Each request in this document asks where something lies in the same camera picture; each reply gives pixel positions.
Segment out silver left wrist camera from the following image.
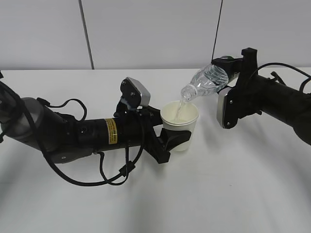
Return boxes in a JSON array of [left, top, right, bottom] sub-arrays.
[[120, 77, 151, 110]]

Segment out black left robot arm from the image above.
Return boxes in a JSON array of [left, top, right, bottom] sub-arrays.
[[0, 77, 191, 164]]

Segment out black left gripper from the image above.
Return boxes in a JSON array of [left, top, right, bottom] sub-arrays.
[[114, 101, 191, 163]]

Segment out white paper cup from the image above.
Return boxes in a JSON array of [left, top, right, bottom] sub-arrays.
[[160, 101, 199, 152]]

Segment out clear water bottle green label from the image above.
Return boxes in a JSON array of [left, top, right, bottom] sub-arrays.
[[180, 63, 229, 102]]

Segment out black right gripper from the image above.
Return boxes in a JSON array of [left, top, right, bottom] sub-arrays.
[[211, 48, 262, 119]]

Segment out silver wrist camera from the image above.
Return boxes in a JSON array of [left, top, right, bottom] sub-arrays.
[[120, 77, 151, 110], [216, 86, 238, 129]]

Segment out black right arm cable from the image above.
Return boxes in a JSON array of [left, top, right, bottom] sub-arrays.
[[249, 62, 311, 94]]

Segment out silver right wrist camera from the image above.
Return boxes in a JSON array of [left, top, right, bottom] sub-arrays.
[[216, 86, 238, 129]]

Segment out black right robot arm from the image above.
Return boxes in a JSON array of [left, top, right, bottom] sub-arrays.
[[211, 48, 311, 144]]

